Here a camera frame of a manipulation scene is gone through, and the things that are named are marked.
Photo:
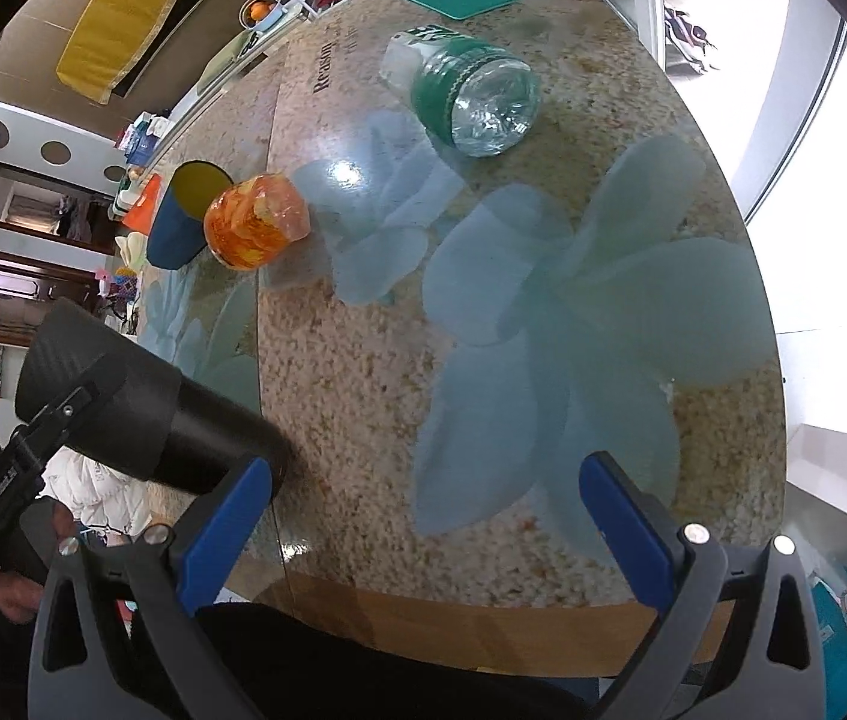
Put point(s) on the person's left hand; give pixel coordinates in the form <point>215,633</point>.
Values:
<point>10,600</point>

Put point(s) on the orange bag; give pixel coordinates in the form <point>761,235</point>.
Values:
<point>142,206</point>

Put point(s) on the green mat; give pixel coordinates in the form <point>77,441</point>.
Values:
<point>228,56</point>

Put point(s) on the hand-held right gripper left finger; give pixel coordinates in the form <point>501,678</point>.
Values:
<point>232,521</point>

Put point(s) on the white padded jacket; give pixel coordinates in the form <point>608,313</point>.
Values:
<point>97,495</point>

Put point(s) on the bowl of oranges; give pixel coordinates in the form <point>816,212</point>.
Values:
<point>262,11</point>

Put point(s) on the dark patterned slippers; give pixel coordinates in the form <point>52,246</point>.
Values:
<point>687,34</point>

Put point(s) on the blue cup with yellow inside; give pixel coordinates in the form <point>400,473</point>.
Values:
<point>175,229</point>

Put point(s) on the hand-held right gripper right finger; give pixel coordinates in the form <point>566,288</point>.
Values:
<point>629,532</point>

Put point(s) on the orange patterned glass cup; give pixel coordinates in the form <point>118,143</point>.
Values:
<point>254,221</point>

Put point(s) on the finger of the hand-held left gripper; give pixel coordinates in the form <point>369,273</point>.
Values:
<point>67,406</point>

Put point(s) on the brown wooden door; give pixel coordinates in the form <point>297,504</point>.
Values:
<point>18,289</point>

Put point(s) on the yellow cloth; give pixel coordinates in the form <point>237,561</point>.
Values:
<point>130,15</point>

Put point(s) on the clear plastic bottle green label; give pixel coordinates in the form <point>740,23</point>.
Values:
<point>468,90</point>

